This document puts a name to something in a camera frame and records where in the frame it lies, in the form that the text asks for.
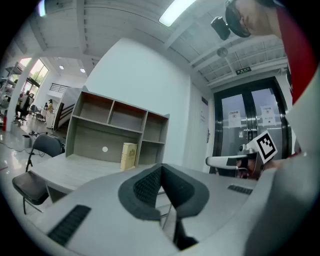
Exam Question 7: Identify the black framed glass door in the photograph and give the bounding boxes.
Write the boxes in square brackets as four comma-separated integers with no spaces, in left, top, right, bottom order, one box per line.
[213,76,294,174]

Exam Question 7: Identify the person's head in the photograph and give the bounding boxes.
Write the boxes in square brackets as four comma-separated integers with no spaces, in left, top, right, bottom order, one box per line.
[238,0,283,37]

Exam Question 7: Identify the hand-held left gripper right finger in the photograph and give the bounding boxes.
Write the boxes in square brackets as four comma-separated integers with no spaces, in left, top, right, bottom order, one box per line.
[161,162,260,251]

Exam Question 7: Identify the grey wooden desk hutch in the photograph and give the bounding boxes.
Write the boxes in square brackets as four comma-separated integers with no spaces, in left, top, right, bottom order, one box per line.
[65,85,171,167]

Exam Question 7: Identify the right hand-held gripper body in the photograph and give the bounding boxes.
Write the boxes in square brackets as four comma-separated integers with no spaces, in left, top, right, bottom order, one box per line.
[236,129,279,180]

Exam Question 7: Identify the green exit sign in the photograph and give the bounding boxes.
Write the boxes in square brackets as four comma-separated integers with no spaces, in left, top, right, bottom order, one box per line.
[235,66,252,76]

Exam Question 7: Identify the white door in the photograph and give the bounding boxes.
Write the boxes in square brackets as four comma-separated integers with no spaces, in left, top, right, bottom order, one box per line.
[190,83,216,173]

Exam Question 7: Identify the person's red sweater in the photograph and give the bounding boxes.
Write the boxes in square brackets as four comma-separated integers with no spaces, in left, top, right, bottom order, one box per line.
[276,6,319,106]

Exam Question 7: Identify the white storage shelving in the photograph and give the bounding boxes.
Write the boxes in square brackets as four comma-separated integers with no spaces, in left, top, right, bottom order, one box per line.
[0,62,24,121]

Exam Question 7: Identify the white staircase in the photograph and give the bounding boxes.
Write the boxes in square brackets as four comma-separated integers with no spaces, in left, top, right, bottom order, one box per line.
[51,82,85,132]

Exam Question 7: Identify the grey wood-grain desk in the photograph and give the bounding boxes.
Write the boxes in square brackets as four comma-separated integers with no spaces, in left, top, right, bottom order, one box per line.
[29,152,161,196]

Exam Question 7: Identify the white paper notice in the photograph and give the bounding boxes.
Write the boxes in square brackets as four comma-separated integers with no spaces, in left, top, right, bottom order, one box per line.
[259,105,275,126]
[227,108,240,127]

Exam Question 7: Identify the black head camera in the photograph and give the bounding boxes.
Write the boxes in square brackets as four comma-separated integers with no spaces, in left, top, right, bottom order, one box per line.
[210,16,231,41]

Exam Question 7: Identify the long ceiling light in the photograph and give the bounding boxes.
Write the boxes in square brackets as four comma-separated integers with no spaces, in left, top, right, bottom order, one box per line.
[37,0,47,17]
[159,0,197,28]

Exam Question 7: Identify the black folding chair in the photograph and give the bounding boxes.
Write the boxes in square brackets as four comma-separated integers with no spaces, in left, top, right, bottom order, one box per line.
[11,133,66,215]

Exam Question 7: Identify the beige hardcover book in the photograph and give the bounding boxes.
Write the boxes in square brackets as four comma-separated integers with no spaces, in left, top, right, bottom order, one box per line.
[119,142,139,173]

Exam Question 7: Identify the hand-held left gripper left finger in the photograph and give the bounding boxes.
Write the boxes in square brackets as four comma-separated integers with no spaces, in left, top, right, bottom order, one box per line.
[46,162,181,252]

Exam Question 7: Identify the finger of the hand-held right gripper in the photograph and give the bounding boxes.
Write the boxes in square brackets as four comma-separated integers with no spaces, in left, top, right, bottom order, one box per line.
[205,155,249,168]

